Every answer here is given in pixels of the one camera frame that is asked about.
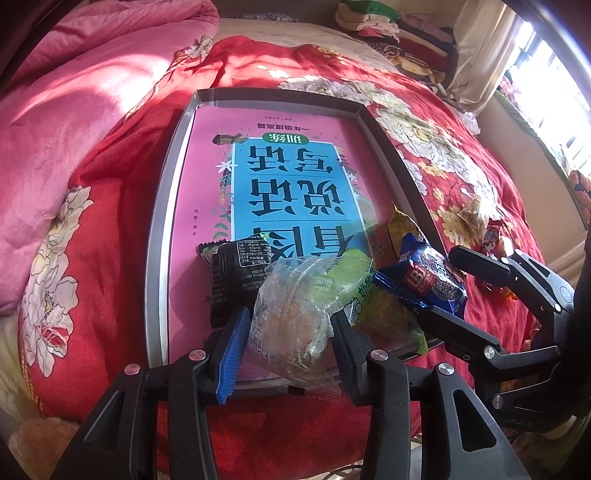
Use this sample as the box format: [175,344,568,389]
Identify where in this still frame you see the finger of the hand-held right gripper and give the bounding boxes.
[449,246,575,326]
[418,307,561,386]

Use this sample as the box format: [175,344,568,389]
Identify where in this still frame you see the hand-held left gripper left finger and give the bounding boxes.
[51,307,252,480]

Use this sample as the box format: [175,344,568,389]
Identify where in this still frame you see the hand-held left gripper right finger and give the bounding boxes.
[330,311,532,480]

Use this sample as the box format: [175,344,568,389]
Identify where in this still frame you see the blue cookie packet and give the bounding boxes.
[374,231,469,319]

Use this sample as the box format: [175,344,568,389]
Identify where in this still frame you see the green yellow snack packet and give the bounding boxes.
[314,247,429,355]

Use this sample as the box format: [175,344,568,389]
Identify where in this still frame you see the clear plastic snack bag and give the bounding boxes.
[238,256,365,398]

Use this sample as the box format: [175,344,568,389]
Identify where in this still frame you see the black green pea packet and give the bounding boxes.
[198,233,278,328]

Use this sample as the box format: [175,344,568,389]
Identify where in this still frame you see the grey shallow box tray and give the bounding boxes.
[145,88,455,400]

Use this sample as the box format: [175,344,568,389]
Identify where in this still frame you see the red candy packet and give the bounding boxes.
[480,219,513,294]

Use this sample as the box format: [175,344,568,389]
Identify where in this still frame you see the crumpled yellowish wrapper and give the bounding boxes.
[455,194,490,243]

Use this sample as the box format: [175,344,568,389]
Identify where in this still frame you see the orange patterned cloth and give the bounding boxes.
[568,168,591,217]

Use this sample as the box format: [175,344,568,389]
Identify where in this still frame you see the white plastic bag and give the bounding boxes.
[457,110,483,134]

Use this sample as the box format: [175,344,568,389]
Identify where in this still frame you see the red floral blanket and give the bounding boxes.
[18,36,566,474]

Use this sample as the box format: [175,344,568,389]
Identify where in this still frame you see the pink and blue book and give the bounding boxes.
[167,105,419,384]

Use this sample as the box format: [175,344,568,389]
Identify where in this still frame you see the white curtain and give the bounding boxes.
[450,4,525,116]

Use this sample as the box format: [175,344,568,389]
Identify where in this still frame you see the beige plush toy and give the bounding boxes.
[9,418,86,480]

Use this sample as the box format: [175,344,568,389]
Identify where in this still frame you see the pile of folded clothes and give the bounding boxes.
[335,0,460,95]

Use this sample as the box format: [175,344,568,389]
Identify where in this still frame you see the pink quilt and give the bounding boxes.
[0,0,221,315]

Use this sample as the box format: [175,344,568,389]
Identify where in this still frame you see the white bed sheet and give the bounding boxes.
[210,16,398,72]

